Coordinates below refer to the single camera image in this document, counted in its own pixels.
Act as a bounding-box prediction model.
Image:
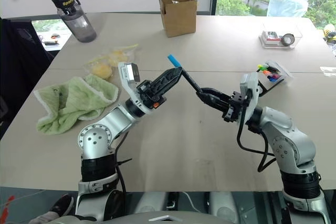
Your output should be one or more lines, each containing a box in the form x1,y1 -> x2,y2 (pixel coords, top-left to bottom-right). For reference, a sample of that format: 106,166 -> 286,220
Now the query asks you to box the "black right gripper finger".
196,92 -> 230,112
201,87 -> 232,102

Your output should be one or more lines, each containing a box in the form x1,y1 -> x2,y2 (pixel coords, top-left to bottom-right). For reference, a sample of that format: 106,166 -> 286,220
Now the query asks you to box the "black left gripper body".
135,79 -> 168,110

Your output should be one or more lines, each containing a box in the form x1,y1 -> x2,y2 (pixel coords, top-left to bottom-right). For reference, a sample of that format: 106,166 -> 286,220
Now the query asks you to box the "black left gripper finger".
150,66 -> 183,90
156,70 -> 184,97

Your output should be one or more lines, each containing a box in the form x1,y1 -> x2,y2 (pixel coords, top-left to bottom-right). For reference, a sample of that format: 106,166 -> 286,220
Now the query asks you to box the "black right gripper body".
222,91 -> 249,124

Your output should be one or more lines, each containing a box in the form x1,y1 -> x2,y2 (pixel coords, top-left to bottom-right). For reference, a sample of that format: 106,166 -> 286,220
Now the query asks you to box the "black pen with blue cap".
167,54 -> 204,95

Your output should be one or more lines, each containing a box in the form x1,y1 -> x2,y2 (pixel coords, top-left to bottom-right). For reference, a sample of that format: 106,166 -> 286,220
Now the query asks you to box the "clear bag with yellow contents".
83,43 -> 140,81

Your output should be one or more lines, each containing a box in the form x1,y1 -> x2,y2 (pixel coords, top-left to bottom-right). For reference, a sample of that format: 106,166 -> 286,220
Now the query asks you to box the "clear case of coloured markers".
257,59 -> 295,89

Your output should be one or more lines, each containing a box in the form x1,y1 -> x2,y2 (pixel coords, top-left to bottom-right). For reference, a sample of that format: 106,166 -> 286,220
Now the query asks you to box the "open brown cardboard box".
157,0 -> 198,38

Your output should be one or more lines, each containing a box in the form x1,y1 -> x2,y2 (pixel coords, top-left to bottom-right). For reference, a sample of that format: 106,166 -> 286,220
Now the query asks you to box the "green towel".
34,73 -> 120,136

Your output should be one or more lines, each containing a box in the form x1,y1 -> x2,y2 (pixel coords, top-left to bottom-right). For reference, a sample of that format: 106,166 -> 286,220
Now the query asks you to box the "red and white packet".
263,30 -> 280,42

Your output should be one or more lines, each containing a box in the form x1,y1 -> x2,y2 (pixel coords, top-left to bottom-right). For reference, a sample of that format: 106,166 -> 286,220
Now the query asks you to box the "dark tape roll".
281,33 -> 296,47

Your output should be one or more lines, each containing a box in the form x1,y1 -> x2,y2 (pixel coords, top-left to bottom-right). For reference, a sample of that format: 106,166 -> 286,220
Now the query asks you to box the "clear plastic box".
259,23 -> 303,50

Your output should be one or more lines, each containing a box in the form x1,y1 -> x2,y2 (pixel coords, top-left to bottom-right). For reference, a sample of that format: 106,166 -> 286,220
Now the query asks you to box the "grey sports water bottle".
47,0 -> 98,43

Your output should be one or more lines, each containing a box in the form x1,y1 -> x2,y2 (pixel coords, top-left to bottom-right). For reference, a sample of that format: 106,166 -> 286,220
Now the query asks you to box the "white crumpled plastic piece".
319,66 -> 336,77

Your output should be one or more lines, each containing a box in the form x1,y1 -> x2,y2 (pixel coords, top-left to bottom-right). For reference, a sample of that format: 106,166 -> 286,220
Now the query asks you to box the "light blue plastic bag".
267,0 -> 309,18

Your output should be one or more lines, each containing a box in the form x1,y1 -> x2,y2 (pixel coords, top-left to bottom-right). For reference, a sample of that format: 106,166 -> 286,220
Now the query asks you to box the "yellow and black object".
322,24 -> 336,42

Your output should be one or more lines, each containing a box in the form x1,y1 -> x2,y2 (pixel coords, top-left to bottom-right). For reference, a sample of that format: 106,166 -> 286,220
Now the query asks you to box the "black shoe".
48,194 -> 75,219

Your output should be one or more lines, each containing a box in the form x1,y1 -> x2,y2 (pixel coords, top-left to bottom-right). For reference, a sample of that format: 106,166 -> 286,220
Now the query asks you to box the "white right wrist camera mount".
239,71 -> 264,125

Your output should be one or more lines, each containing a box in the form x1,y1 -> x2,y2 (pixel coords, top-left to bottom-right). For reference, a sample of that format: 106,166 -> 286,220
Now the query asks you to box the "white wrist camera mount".
117,61 -> 155,116
239,71 -> 264,125

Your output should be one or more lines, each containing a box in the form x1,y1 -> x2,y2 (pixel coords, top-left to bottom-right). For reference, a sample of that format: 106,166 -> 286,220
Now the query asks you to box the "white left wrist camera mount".
117,61 -> 155,116

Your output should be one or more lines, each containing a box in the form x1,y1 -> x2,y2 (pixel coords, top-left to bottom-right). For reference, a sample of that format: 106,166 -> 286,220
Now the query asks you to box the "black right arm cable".
236,103 -> 278,174

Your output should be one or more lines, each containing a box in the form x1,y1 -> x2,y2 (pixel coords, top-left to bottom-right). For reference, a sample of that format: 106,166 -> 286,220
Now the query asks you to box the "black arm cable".
114,131 -> 133,201
236,103 -> 278,174

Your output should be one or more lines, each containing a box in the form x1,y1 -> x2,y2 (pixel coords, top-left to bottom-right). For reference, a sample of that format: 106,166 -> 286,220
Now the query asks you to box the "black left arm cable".
114,131 -> 133,201

